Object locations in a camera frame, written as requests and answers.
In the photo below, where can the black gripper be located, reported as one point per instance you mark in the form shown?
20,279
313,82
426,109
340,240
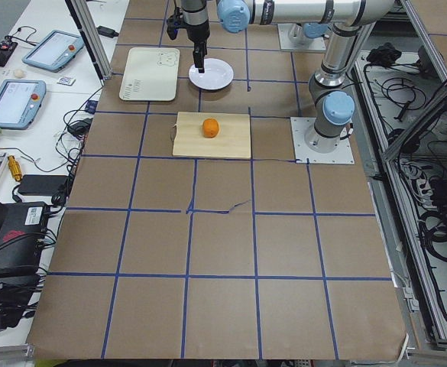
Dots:
197,34

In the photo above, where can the white round plate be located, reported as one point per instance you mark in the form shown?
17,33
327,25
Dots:
218,74

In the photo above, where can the orange fruit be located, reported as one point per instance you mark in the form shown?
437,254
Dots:
210,128

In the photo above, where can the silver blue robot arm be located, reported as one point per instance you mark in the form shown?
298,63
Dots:
349,21

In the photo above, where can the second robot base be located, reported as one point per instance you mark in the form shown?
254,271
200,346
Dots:
303,37

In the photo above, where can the cream bear tray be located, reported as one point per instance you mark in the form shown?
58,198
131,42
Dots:
150,74

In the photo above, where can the wooden cutting board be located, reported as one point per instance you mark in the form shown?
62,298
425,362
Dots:
233,140

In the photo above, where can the upper blue teach pendant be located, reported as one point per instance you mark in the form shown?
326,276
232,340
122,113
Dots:
55,51

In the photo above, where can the blue teach pendant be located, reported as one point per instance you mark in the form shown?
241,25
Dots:
20,101
55,51

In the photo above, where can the brown paper table cover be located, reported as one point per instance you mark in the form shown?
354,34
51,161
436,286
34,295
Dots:
166,257

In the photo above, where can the lower blue teach pendant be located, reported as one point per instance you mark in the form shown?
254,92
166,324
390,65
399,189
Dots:
20,101

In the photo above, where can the black power adapter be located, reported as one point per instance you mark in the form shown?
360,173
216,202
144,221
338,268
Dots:
41,185

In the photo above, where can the gold metal cylinder tool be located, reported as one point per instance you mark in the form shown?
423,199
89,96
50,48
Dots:
15,168

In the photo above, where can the black electronics box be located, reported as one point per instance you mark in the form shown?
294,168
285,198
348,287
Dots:
22,227

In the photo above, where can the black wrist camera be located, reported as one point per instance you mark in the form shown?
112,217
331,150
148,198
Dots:
174,23

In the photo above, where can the aluminium frame post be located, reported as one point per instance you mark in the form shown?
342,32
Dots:
79,11

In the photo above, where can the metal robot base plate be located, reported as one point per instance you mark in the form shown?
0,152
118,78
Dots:
311,148

